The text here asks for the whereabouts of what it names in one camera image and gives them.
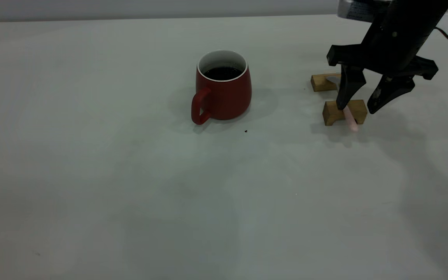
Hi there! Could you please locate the flat wooden block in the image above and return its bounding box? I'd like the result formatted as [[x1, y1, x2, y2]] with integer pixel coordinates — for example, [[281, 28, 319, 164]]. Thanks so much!
[[311, 73, 341, 92]]

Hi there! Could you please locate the pink handled metal spoon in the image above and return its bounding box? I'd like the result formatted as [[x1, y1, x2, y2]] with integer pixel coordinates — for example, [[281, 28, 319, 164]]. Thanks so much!
[[326, 76, 359, 132]]

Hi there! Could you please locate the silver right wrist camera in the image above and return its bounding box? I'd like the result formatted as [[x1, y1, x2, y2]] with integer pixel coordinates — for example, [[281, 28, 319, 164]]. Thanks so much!
[[338, 0, 388, 22]]

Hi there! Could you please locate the dark coffee liquid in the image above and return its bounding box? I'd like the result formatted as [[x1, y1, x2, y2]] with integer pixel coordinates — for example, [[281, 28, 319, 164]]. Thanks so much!
[[204, 67, 244, 81]]

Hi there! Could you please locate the red ceramic mug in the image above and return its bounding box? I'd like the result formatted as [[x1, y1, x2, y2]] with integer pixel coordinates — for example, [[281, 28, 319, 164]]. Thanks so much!
[[191, 50, 252, 125]]

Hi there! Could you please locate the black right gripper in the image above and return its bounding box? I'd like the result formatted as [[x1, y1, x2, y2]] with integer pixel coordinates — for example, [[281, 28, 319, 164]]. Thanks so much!
[[327, 0, 448, 114]]

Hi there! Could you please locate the arched wooden block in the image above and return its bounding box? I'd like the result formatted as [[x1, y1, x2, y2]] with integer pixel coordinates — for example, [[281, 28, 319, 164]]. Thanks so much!
[[322, 100, 368, 126]]

